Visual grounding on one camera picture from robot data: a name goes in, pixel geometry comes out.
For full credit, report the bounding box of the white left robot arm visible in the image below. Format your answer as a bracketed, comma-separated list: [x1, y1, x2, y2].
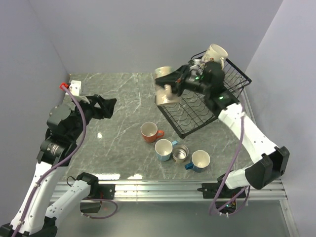
[0, 95, 117, 237]

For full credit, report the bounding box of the aluminium mounting rail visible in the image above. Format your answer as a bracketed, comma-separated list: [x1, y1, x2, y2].
[50, 179, 288, 203]

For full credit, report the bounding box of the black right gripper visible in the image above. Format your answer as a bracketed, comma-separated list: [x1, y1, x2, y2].
[155, 64, 211, 97]

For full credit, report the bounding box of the green inside floral mug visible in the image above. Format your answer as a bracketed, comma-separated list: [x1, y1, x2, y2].
[201, 43, 228, 69]

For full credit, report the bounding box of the orange mug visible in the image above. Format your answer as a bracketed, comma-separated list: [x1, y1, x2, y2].
[140, 121, 164, 143]

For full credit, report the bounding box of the stainless steel cup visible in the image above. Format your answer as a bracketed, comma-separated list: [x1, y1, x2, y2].
[172, 144, 189, 163]

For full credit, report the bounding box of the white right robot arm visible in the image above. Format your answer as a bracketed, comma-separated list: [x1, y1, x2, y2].
[154, 60, 290, 197]

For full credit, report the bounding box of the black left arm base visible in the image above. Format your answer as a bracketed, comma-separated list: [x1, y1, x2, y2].
[90, 184, 116, 199]

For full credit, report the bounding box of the light blue mug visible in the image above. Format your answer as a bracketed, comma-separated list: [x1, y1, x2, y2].
[155, 139, 178, 161]

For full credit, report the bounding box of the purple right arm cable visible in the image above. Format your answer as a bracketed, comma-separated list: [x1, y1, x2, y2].
[208, 98, 250, 217]

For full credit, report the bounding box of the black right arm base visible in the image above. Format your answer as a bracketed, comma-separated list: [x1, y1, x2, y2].
[197, 183, 220, 199]

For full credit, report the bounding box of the black wire dish rack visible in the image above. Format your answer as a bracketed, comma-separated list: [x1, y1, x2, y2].
[159, 53, 252, 139]

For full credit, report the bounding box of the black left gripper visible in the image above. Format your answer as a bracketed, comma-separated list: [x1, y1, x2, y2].
[69, 93, 117, 141]

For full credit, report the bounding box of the beige floral mug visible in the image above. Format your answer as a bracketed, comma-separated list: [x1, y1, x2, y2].
[154, 66, 180, 106]

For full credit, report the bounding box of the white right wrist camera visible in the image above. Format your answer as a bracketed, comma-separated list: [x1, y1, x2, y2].
[189, 59, 204, 75]

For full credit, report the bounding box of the dark blue handled mug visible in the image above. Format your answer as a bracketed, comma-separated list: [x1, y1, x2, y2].
[185, 150, 210, 173]

